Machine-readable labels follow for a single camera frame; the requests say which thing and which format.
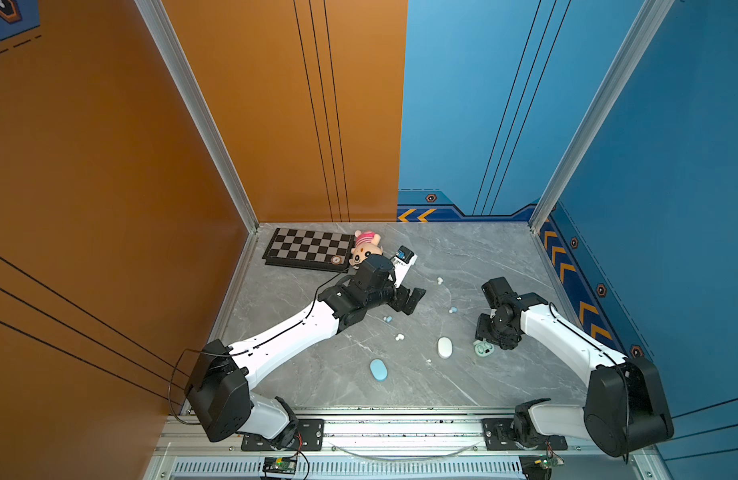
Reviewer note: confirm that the circuit board right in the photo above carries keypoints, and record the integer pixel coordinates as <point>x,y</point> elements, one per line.
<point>548,462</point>

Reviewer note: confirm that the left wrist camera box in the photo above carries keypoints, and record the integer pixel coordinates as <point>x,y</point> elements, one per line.
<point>402,262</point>

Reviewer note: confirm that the black white chessboard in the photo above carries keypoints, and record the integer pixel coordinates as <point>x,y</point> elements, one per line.
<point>308,249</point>

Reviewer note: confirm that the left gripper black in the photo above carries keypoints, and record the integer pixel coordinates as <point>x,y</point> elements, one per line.
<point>399,302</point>

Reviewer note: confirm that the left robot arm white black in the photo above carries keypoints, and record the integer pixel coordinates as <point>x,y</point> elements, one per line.
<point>220,386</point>

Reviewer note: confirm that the corner aluminium post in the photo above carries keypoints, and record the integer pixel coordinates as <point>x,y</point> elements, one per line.
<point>163,33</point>
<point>638,38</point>

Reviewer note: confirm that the white earbud case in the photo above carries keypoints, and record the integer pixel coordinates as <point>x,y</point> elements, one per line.
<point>444,347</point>

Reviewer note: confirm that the white vent grille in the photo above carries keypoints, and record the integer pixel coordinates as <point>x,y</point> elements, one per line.
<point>506,467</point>

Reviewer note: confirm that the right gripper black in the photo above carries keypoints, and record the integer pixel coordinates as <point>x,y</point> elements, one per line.
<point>505,342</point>

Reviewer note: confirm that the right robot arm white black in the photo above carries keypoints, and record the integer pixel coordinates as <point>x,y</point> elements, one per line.
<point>625,408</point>

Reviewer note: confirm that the mint green earbud case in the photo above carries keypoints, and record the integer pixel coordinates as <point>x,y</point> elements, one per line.
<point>483,348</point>

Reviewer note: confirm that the aluminium front rail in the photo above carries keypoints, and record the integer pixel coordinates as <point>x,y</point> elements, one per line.
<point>381,432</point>

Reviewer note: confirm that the left corner aluminium post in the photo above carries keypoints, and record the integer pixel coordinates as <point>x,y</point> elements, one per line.
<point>163,33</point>

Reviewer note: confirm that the right corner aluminium post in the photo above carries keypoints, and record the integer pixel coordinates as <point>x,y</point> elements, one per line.
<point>638,38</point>

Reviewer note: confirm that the green circuit board left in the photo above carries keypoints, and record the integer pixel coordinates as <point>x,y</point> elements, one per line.
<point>279,467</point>

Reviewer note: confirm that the plush doll pink shirt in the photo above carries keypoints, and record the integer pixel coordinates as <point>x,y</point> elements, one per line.
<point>366,243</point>

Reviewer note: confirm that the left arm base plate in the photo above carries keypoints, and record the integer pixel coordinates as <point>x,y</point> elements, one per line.
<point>307,436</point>

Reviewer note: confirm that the blue earbud case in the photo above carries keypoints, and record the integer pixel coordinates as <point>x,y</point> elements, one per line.
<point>378,370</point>

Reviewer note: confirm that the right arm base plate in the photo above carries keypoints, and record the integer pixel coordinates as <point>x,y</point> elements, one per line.
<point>501,434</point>

